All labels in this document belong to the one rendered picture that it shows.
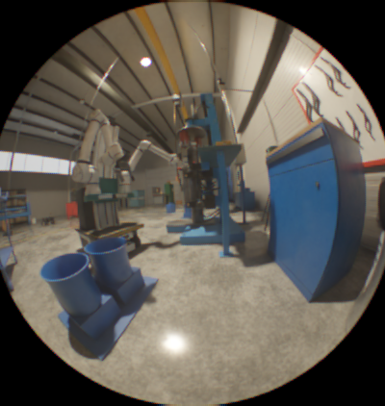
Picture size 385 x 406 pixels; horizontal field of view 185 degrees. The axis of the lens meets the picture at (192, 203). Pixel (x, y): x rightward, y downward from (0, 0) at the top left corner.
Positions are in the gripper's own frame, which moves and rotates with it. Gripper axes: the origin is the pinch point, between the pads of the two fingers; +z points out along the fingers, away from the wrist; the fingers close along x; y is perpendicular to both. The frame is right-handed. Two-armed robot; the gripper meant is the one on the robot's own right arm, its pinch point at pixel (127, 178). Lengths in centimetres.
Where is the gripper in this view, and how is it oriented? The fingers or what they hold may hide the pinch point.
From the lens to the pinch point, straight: 93.6
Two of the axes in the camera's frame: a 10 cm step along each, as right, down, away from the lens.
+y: -8.6, 4.6, 2.3
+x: -1.6, 1.9, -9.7
